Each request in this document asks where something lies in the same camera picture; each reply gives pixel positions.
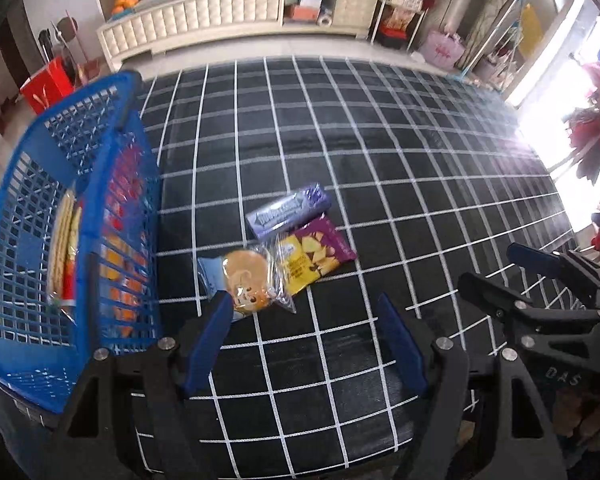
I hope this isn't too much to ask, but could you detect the round cake cartoon packet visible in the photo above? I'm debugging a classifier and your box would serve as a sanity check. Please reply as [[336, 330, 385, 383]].
[[197, 244, 297, 322]]

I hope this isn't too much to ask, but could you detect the purple doublemint gum pack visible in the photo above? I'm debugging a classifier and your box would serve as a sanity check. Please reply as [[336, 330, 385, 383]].
[[246, 183, 332, 240]]

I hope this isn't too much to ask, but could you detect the red flower bouquet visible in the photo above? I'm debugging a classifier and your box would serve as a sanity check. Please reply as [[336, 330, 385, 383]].
[[566, 61, 600, 184]]

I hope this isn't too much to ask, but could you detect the black white grid tablecloth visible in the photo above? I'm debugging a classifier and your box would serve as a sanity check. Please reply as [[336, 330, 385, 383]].
[[138, 56, 573, 479]]

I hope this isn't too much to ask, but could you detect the clear cracker packet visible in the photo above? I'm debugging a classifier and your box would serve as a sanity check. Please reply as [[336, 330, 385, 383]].
[[46, 188, 76, 304]]

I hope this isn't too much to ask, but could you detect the blue plastic basket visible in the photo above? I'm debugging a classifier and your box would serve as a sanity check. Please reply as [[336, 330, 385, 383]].
[[0, 70, 162, 419]]

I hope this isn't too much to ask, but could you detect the purple yellow chip packet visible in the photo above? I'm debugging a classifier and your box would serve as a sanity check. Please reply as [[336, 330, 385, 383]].
[[277, 214, 358, 296]]

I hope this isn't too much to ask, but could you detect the pink gift bag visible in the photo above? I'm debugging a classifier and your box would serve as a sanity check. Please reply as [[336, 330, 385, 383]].
[[418, 29, 465, 70]]

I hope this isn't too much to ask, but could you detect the white metal shelf rack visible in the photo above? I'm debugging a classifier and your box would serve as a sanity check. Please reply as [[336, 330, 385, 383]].
[[369, 0, 447, 51]]

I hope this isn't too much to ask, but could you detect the white tv cabinet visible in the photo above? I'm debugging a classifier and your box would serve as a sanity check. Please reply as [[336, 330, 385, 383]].
[[97, 0, 378, 72]]

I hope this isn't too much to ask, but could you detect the red gift bag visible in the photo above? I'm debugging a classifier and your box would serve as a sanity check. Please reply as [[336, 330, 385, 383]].
[[20, 56, 76, 115]]

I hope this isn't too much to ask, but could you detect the pile of oranges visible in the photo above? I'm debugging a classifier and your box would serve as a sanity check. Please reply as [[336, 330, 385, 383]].
[[111, 0, 140, 15]]

